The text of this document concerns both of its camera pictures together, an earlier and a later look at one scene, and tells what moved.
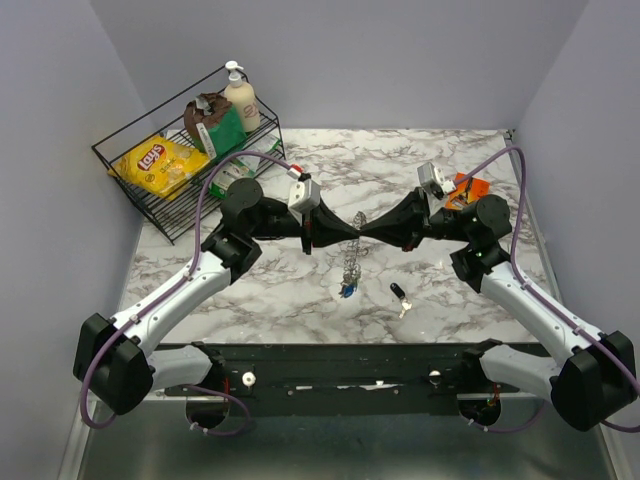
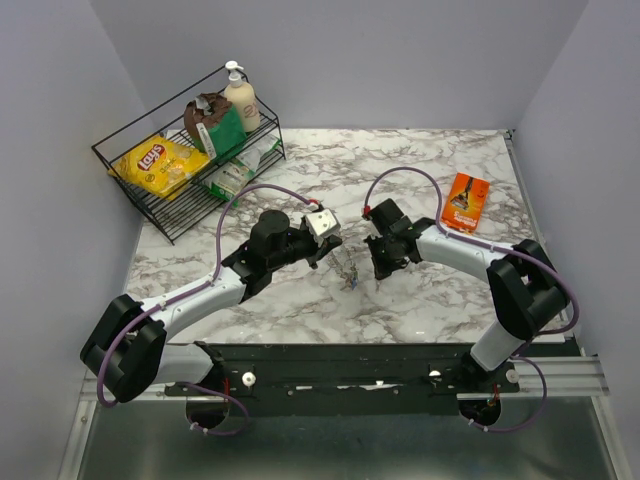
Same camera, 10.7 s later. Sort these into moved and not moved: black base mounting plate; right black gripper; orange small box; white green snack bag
Moved: right black gripper
Not moved: black base mounting plate; white green snack bag; orange small box
